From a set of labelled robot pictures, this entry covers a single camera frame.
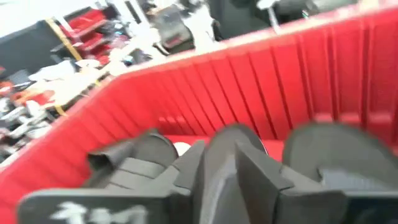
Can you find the red plastic bin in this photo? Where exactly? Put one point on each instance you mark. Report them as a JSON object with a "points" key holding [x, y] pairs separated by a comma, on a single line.
{"points": [[248, 87]]}

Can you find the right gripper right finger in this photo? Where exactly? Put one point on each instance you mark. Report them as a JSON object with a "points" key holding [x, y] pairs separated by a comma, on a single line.
{"points": [[264, 193]]}

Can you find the red metal cart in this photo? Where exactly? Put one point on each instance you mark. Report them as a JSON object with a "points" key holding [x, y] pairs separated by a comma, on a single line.
{"points": [[90, 20]]}

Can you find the black flip-flop sandal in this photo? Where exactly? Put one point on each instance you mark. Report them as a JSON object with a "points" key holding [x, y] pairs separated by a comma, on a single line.
{"points": [[227, 137], [335, 149]]}

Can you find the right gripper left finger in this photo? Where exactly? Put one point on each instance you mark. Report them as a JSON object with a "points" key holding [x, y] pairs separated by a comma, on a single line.
{"points": [[186, 174]]}

